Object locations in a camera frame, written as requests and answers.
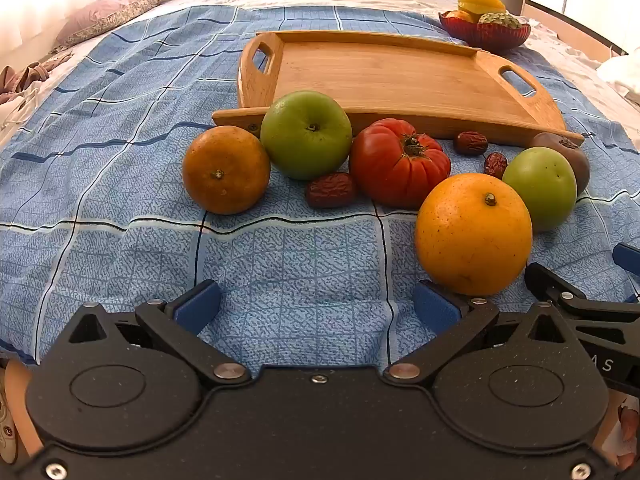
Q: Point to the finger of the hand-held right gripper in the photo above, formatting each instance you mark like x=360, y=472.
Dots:
x=555, y=287
x=629, y=259

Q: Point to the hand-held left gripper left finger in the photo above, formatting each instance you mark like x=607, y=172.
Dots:
x=197, y=305

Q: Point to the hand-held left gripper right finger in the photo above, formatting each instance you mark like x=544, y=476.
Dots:
x=435, y=305

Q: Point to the bright orange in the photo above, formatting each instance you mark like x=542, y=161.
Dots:
x=470, y=240

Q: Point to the small green apple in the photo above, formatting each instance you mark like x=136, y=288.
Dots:
x=542, y=185

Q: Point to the purple brown passion fruit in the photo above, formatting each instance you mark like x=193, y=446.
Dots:
x=575, y=155

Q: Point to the red date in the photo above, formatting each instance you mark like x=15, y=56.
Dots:
x=496, y=165
x=330, y=190
x=470, y=143

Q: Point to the ribbed red tomato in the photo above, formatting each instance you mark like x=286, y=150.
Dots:
x=385, y=170

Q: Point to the dark orange tangerine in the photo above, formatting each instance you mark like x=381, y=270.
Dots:
x=220, y=150

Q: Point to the large green apple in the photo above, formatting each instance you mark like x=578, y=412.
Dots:
x=300, y=145

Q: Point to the patterned pink clothing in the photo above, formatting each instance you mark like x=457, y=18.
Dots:
x=630, y=430

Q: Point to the blue checked blanket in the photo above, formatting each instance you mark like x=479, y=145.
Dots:
x=100, y=185

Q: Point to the white crumpled cloth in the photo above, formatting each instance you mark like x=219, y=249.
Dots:
x=625, y=72

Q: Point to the grey quilted bedsheet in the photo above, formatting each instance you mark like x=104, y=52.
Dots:
x=565, y=65

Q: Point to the red glass bowl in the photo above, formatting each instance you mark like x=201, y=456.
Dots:
x=480, y=37

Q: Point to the green custard apple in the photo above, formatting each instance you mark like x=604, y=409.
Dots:
x=500, y=21

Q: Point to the pink cloth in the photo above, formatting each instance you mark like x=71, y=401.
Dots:
x=25, y=77

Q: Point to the small orange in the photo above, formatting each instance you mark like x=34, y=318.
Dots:
x=460, y=16

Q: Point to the yellow starfruit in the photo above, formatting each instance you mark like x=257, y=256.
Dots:
x=480, y=1

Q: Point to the purple floral pillow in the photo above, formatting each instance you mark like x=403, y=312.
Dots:
x=105, y=15

